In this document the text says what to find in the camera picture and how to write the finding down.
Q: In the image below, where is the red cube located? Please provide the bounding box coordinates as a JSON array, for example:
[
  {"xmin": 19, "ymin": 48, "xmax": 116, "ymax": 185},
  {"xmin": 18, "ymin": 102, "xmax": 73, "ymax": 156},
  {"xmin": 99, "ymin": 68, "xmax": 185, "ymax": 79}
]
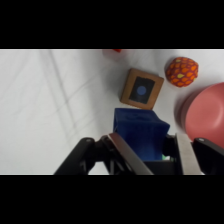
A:
[{"xmin": 102, "ymin": 49, "xmax": 124, "ymax": 55}]

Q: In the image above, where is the orange yellow-spotted ball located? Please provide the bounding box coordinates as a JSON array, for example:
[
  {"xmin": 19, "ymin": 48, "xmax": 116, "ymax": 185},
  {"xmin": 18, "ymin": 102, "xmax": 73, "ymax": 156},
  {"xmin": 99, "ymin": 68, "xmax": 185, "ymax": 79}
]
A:
[{"xmin": 164, "ymin": 56, "xmax": 200, "ymax": 89}]

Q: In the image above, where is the blue cube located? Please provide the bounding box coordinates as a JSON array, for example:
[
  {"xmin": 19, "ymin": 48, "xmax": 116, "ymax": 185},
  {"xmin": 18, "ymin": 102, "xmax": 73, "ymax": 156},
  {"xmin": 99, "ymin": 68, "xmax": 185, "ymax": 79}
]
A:
[{"xmin": 112, "ymin": 107, "xmax": 171, "ymax": 163}]

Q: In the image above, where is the pink bowl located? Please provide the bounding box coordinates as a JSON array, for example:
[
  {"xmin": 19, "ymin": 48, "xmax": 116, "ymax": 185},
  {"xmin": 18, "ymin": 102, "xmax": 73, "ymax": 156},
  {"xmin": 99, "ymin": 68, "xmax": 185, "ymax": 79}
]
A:
[{"xmin": 175, "ymin": 81, "xmax": 224, "ymax": 148}]

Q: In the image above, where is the brown block with blue dot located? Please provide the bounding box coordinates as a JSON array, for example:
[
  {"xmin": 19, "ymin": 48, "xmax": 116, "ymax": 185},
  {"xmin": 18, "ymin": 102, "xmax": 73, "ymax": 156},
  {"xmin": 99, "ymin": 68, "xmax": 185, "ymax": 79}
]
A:
[{"xmin": 119, "ymin": 67, "xmax": 165, "ymax": 111}]

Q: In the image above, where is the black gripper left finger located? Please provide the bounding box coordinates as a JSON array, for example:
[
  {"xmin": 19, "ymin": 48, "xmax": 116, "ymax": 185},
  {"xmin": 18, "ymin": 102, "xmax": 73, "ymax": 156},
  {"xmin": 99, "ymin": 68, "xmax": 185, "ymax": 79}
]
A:
[{"xmin": 53, "ymin": 132, "xmax": 155, "ymax": 176}]

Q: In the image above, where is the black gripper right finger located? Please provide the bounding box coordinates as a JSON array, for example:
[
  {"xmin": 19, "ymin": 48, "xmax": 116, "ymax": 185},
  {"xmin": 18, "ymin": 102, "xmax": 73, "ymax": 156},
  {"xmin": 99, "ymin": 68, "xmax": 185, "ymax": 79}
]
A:
[{"xmin": 162, "ymin": 132, "xmax": 224, "ymax": 176}]

